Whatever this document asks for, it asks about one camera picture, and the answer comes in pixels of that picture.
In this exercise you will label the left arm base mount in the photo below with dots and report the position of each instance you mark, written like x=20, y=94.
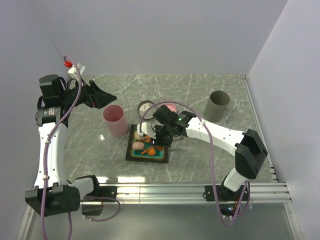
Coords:
x=94, y=203

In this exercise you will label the orange chicken drumstick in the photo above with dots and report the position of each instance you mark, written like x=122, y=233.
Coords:
x=149, y=151

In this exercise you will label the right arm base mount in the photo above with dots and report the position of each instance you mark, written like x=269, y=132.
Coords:
x=224, y=195

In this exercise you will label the grey cylindrical container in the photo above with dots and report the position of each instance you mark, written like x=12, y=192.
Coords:
x=216, y=106

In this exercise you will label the metal tongs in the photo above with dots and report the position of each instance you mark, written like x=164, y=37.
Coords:
x=151, y=144

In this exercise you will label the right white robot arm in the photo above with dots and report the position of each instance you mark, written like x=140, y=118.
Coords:
x=247, y=147

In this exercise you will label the aluminium front rail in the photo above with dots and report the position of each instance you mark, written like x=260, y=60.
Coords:
x=192, y=193

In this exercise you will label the beige steamed bun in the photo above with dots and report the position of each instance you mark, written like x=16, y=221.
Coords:
x=137, y=136

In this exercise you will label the grey round lid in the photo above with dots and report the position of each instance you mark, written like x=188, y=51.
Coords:
x=143, y=107

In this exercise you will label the square black teal plate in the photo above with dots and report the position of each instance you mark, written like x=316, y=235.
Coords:
x=161, y=157

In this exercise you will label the pink egg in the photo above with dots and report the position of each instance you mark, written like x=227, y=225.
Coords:
x=138, y=145

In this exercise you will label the pink cylindrical container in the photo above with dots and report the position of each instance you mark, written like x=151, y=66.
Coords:
x=114, y=116

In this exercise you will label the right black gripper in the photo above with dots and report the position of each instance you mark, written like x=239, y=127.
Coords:
x=160, y=142

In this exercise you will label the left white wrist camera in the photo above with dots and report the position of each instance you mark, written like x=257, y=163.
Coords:
x=73, y=73

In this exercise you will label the pink round lid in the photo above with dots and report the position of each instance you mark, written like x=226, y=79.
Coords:
x=171, y=107

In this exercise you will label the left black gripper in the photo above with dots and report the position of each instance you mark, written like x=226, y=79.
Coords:
x=101, y=97

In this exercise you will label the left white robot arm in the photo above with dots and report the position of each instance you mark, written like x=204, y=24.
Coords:
x=52, y=193

